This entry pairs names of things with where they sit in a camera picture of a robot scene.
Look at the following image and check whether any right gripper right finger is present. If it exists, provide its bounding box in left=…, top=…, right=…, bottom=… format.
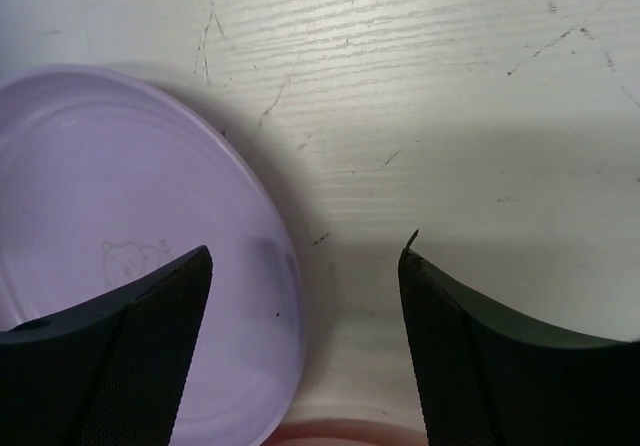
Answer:
left=398, top=247, right=639, bottom=445

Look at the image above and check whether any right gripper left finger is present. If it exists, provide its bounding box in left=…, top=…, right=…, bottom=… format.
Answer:
left=1, top=246, right=213, bottom=445

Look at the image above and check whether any pink plate right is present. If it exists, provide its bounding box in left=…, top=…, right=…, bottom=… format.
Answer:
left=265, top=418, right=429, bottom=446

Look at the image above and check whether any purple plate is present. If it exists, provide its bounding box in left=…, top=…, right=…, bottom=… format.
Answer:
left=1, top=66, right=305, bottom=445

